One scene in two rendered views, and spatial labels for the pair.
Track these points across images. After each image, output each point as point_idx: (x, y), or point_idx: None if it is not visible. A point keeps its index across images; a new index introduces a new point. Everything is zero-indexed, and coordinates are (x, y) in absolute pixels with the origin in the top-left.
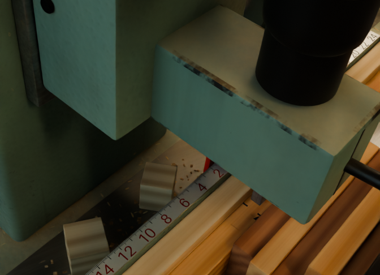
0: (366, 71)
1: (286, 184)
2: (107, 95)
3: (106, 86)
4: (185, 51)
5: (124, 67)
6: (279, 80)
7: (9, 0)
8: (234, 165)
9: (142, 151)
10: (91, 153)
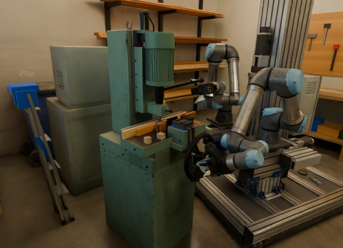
0: (177, 114)
1: (158, 112)
2: (142, 107)
3: (142, 106)
4: (149, 102)
5: (143, 103)
6: (156, 101)
7: (132, 100)
8: (154, 113)
9: None
10: None
